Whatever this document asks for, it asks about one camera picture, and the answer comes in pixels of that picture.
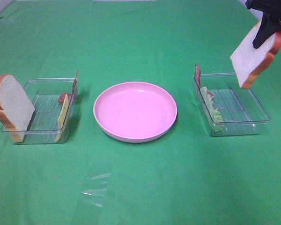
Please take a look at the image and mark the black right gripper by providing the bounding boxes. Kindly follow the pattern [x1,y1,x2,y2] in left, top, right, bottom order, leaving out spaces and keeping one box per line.
[245,0,281,49]

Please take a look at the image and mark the toast bread slice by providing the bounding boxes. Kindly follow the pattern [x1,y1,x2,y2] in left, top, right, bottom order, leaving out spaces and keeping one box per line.
[230,21,281,89]
[0,74,35,143]

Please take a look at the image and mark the green lettuce leaf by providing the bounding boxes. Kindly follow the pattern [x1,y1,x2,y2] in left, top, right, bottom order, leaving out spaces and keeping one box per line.
[200,86,223,136]

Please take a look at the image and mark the yellow cheese slice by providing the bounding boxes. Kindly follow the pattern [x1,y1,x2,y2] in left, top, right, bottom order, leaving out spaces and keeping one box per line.
[54,93,69,142]

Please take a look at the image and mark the clear right plastic container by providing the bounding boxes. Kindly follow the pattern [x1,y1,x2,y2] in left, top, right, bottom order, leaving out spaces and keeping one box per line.
[193,73,271,136]

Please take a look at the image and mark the clear plastic container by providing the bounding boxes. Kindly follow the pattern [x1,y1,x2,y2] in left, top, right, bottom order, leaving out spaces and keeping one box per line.
[1,78,78,144]
[193,73,271,136]

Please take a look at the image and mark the pink round plate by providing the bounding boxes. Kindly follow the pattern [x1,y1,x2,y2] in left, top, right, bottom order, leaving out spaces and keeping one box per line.
[93,82,177,143]

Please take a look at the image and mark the green tablecloth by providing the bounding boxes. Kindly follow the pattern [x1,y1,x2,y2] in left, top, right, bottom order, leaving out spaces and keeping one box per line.
[0,0,281,225]

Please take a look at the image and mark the clear left plastic container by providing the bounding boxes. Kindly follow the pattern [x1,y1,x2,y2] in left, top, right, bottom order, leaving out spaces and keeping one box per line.
[1,78,78,144]

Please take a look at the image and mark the clear tape patch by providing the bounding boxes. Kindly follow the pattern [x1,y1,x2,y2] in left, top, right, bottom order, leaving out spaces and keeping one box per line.
[81,162,112,208]

